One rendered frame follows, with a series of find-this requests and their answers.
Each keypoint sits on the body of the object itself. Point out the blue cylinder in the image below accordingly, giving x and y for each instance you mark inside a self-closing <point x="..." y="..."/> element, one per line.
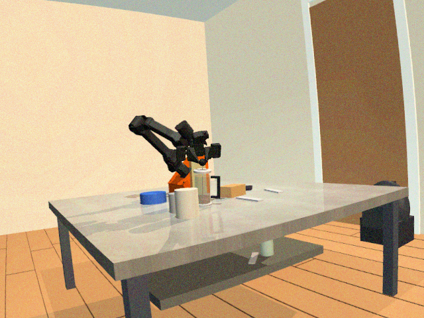
<point x="153" y="197"/>

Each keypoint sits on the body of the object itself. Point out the dark grey flat shelf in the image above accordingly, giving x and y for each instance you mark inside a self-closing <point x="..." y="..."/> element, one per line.
<point x="188" y="282"/>

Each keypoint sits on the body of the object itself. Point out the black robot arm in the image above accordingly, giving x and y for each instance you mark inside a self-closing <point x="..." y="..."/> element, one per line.
<point x="145" y="126"/>

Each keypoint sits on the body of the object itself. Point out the cream cylinder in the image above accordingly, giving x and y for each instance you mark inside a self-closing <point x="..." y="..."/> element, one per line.
<point x="186" y="203"/>

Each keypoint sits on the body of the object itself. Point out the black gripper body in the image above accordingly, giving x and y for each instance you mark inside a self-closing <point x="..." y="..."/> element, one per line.
<point x="181" y="151"/>

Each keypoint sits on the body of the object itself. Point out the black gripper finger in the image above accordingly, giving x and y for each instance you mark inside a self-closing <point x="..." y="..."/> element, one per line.
<point x="191" y="155"/>
<point x="208" y="151"/>

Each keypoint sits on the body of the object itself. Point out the grey cylinder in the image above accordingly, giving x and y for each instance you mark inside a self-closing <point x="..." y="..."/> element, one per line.
<point x="171" y="202"/>

